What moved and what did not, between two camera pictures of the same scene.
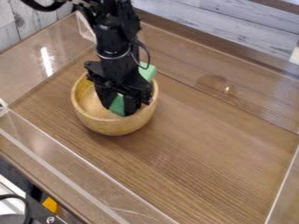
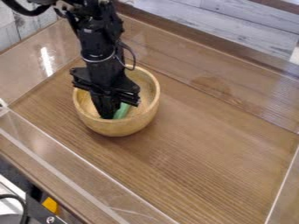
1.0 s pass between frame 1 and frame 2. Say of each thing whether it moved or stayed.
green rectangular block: moved
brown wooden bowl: stayed
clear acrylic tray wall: stayed
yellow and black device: stayed
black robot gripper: moved
